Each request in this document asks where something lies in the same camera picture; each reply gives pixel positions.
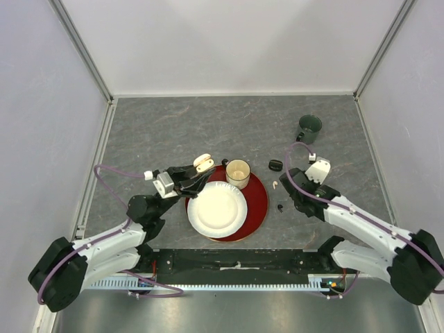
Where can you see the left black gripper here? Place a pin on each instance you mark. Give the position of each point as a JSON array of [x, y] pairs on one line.
[[188, 188]]

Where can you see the pink earbud charging case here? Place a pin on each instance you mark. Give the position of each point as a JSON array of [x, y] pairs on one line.
[[203, 163]]

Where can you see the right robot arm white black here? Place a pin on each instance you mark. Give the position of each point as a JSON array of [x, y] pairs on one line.
[[411, 262]]

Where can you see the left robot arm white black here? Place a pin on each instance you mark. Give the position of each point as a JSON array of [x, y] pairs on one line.
[[68, 267]]

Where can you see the black earbud charging case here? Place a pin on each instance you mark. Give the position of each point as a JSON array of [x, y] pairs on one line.
[[275, 165]]

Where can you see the white ceramic plate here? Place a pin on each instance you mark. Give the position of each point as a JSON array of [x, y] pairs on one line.
[[218, 211]]

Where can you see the red round tray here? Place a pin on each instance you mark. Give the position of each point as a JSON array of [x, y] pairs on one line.
[[257, 201]]

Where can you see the dark green mug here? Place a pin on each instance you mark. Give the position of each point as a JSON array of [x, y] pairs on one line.
[[308, 129]]

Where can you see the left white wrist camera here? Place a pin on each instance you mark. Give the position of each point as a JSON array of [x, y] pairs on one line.
[[162, 182]]

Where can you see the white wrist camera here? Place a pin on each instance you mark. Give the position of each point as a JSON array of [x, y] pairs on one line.
[[318, 170], [162, 182]]

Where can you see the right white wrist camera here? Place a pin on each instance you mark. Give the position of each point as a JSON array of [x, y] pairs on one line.
[[318, 170]]

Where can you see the slotted cable duct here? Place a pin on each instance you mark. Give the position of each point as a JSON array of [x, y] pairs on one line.
[[127, 282]]

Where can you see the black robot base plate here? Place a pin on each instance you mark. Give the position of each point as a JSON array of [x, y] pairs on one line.
[[235, 266]]

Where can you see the left aluminium frame post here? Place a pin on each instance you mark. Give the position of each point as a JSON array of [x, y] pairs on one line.
[[71, 30]]

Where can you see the aluminium frame post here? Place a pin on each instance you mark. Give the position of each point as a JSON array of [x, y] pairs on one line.
[[71, 30], [394, 28]]

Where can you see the right aluminium frame post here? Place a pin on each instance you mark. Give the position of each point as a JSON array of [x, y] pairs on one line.
[[394, 28]]

